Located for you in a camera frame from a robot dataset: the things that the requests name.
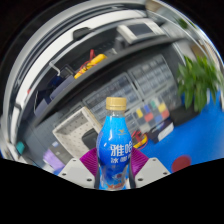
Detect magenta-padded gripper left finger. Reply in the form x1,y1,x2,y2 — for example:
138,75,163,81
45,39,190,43
57,147,100,190

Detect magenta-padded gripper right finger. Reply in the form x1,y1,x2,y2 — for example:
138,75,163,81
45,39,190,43
129,147,172,190

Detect blue drink bottle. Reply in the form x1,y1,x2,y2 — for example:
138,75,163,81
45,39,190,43
95,96,134,192

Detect dark grey flat package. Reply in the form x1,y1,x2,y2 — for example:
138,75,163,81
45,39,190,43
48,139,74,166

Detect yellow multimeter with red leads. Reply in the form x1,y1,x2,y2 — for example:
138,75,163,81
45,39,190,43
130,129,149,150

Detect black rectangular speaker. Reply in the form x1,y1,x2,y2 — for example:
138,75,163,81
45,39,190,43
81,128,100,151

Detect black box with white label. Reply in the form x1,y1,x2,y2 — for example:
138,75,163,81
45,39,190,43
146,119,175,144

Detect white perforated crate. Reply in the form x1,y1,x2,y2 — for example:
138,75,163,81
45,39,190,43
52,106,103,160

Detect clear organizer box, coloured parts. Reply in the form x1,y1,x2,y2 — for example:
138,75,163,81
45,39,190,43
133,99,172,134

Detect teal object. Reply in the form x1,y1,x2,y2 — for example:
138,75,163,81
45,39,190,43
15,141,27,156

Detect flat black case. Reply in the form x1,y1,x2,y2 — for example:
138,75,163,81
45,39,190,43
169,105,201,127

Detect green potted plant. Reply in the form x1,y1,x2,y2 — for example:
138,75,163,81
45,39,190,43
176,54,224,113

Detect yellow tool with red leads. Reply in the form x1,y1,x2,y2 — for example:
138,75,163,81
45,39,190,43
73,49,108,80

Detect dark wall shelf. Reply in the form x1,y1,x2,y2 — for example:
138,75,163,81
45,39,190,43
19,34,188,134

